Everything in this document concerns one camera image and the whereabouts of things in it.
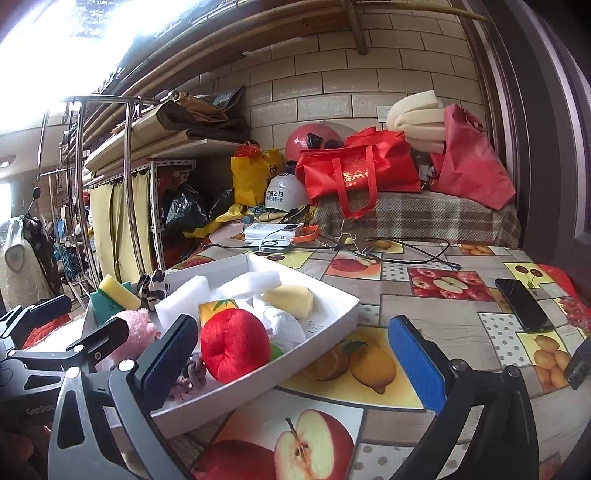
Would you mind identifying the yellow green sponge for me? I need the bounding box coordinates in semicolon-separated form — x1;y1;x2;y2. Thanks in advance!
90;274;141;326

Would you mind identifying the white foam block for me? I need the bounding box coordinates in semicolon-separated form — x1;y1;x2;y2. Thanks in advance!
155;276;211;331

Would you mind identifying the red plush apple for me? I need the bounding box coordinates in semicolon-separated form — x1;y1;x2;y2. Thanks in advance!
200;309;271;384

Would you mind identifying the purple blue braided scrunchie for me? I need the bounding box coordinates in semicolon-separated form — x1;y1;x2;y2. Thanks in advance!
168;353;207;402

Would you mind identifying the pink fluffy plush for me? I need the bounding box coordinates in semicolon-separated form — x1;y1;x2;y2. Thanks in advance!
109;308;160;364

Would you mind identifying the yellow curtain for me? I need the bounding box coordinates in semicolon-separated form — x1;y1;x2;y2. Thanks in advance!
89;170;153;283

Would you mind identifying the black white patterned scrunchie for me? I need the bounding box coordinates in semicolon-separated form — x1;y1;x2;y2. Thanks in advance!
136;269;169;311

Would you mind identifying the black power adapter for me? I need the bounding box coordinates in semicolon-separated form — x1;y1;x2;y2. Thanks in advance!
564;337;591;390

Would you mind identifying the black smartphone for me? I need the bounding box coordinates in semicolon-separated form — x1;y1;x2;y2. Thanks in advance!
495;279;554;333

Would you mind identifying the black plastic bag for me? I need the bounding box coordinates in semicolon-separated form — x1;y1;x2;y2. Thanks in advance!
165;183;235;232

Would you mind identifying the metal shelving rack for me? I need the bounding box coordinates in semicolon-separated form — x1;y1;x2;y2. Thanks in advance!
64;91;250;275

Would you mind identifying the white shallow cardboard tray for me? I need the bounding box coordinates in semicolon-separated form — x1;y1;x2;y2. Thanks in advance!
82;251;362;440

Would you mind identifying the white power strip box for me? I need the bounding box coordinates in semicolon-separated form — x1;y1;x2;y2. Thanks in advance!
243;223;304;247

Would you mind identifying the yellow shopping bag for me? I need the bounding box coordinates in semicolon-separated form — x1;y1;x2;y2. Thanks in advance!
230;143;284;207

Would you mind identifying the plaid covered bench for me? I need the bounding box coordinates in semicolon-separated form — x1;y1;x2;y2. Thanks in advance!
315;191;521;248

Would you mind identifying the white safety helmet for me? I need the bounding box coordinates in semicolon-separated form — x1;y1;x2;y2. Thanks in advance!
264;173;310;212

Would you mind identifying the red fabric bag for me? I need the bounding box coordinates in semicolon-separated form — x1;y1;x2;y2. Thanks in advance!
430;105;516;211

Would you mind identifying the pink red helmet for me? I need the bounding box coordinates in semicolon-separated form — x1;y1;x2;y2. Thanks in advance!
286;123;344;161

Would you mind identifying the red tote bag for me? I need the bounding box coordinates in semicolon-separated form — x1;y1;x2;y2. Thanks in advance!
295;127;421;220

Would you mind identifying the cream foam roll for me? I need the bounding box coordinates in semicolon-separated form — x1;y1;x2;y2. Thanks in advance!
386;90;446;154

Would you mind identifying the brown wooden door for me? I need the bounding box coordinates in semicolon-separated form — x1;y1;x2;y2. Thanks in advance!
483;1;590;299

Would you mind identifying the chrome curved rail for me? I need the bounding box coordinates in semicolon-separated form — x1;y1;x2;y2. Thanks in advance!
64;93;181;296

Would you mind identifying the black cable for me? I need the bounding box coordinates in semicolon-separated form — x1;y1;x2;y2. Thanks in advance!
202;234;463;271

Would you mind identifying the orange handled tool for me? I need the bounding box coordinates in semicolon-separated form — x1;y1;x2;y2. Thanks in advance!
293;225;321;244

